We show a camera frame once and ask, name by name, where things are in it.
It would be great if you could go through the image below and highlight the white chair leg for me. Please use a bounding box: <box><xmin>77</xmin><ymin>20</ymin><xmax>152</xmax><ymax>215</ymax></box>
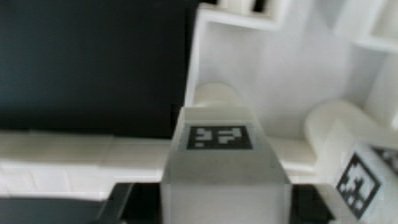
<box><xmin>305</xmin><ymin>100</ymin><xmax>398</xmax><ymax>224</ymax></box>
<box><xmin>159</xmin><ymin>83</ymin><xmax>291</xmax><ymax>224</ymax></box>

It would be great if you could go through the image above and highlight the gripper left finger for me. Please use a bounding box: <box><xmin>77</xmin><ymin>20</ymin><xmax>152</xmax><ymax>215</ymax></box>
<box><xmin>0</xmin><ymin>183</ymin><xmax>161</xmax><ymax>224</ymax></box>

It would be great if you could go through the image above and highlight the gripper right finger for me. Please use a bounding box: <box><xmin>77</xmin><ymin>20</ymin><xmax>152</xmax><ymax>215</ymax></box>
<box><xmin>289</xmin><ymin>184</ymin><xmax>333</xmax><ymax>224</ymax></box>

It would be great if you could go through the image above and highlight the white chair seat part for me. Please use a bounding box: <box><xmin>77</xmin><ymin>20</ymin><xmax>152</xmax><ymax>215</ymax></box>
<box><xmin>191</xmin><ymin>0</ymin><xmax>387</xmax><ymax>174</ymax></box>

